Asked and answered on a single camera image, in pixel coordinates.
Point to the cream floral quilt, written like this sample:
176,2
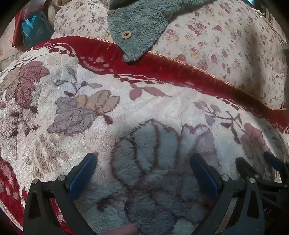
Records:
214,45

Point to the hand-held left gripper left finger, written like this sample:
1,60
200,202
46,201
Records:
82,175

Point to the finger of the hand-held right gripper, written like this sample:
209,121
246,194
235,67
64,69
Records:
247,166
274,161

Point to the blue paper bag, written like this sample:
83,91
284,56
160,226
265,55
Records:
36,31

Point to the red white floral plush blanket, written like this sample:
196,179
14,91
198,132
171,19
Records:
90,117

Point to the red flat box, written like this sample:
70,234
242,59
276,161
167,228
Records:
18,24

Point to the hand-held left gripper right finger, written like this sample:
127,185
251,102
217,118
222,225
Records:
204,175

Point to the teal fleece buttoned garment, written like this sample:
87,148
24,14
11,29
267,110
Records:
137,22

